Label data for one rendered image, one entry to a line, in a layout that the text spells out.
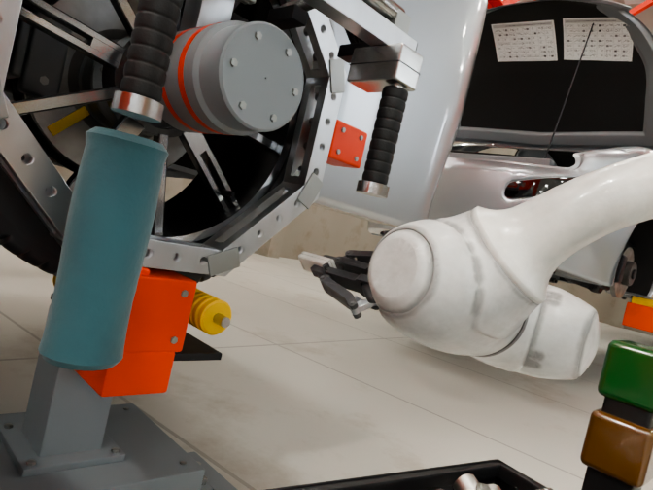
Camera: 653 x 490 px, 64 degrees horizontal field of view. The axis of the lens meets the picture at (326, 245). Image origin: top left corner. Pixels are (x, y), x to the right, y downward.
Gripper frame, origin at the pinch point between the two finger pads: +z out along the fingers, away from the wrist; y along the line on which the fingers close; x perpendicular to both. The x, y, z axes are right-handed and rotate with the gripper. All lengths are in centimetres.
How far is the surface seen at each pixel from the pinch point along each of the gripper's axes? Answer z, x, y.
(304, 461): 44, -85, -4
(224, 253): 9.0, 7.2, -9.1
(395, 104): -12.9, 20.7, 13.1
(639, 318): 31, -243, 237
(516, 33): 129, -71, 310
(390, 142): -13.0, 16.8, 9.9
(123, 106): -12.7, 36.8, -19.9
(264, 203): 13.4, 7.3, 3.7
